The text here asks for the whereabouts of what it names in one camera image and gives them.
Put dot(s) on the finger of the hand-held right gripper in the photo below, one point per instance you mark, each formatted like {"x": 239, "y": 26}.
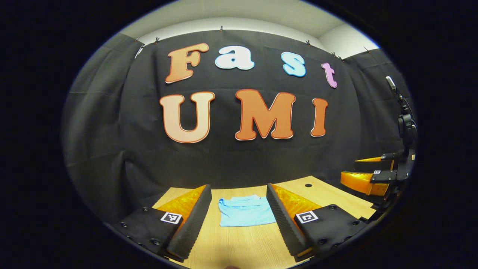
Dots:
{"x": 360, "y": 181}
{"x": 373, "y": 166}

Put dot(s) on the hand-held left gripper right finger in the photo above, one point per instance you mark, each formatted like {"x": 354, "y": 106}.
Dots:
{"x": 285, "y": 228}

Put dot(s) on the light blue T-shirt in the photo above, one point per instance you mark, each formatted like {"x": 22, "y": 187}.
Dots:
{"x": 244, "y": 213}

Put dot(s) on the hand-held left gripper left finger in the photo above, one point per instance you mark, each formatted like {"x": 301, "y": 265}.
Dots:
{"x": 192, "y": 228}

